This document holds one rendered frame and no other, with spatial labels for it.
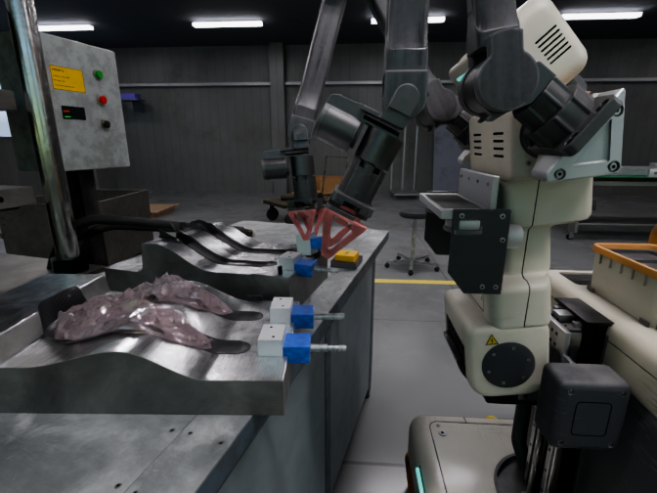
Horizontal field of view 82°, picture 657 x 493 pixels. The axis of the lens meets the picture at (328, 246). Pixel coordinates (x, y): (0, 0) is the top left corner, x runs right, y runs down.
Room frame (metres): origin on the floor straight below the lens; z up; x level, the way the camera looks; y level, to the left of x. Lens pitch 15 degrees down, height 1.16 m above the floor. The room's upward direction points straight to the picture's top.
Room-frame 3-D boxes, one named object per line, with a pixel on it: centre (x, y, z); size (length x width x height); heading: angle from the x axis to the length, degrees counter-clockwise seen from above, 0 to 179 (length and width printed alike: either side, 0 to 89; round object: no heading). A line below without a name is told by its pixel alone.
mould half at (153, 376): (0.56, 0.31, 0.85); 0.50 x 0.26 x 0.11; 89
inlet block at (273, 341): (0.51, 0.04, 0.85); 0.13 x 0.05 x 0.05; 89
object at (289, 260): (0.79, 0.04, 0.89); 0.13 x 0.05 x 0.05; 72
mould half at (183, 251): (0.93, 0.28, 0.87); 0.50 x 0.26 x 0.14; 72
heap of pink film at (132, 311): (0.57, 0.30, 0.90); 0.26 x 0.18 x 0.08; 89
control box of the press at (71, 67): (1.35, 0.88, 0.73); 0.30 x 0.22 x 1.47; 162
